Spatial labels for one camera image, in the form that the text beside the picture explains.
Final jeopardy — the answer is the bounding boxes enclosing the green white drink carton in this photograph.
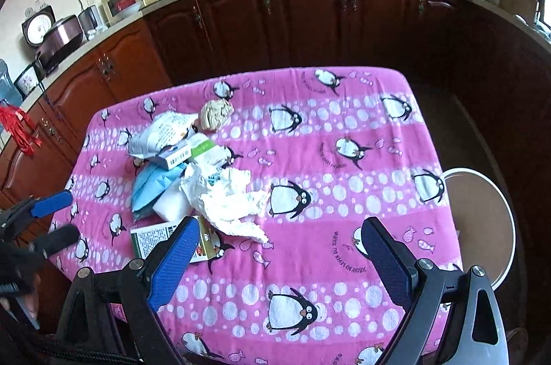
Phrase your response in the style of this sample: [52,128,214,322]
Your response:
[130,216,235,263]

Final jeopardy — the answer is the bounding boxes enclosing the white foam block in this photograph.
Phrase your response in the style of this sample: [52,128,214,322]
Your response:
[153,187,194,222]

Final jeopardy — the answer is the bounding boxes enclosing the light blue plastic pouch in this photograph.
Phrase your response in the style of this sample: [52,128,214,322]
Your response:
[131,162,187,221]

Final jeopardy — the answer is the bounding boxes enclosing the white tissue paper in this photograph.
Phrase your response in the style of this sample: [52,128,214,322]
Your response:
[179,163,270,244]

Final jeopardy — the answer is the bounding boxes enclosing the blue white toothpaste box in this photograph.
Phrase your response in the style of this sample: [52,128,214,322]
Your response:
[151,139,191,171]

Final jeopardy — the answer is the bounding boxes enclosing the white printed snack bag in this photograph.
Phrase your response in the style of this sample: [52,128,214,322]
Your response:
[128,111,199,160]

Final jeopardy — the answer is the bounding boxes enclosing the green white tissue pack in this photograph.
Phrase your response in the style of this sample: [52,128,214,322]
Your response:
[187,133,232,170]

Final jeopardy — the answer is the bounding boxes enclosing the beige paper ball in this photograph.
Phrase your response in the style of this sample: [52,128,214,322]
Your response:
[199,99,235,132]

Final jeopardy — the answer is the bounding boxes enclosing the white round trash bin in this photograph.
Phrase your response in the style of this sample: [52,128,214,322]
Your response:
[443,168,517,289]

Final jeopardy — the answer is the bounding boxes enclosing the red tassel decoration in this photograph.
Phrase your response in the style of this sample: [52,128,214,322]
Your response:
[0,103,42,157]

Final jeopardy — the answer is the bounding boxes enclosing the blue water jug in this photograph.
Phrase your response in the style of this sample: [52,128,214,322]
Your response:
[0,59,22,107]

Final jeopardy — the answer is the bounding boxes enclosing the silver rice cooker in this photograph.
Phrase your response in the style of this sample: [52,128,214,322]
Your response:
[35,15,84,78]

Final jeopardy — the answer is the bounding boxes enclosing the pink penguin table cloth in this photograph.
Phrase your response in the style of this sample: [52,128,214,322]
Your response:
[52,66,461,364]

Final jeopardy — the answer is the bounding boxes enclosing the lower wooden base cabinets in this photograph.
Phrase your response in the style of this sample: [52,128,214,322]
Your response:
[1,0,550,224]

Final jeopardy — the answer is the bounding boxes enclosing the wooden cutting board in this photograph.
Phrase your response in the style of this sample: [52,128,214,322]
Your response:
[499,0,537,24]

